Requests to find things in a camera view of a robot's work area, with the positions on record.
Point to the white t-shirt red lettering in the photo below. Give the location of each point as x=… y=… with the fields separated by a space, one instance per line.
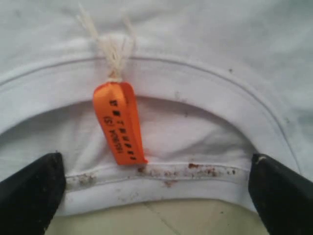
x=215 y=81

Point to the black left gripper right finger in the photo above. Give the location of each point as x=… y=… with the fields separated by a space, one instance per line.
x=282 y=197

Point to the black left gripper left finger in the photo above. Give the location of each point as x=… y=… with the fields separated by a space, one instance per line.
x=30 y=197

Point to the orange ribbon tag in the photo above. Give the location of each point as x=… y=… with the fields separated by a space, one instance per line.
x=116 y=109

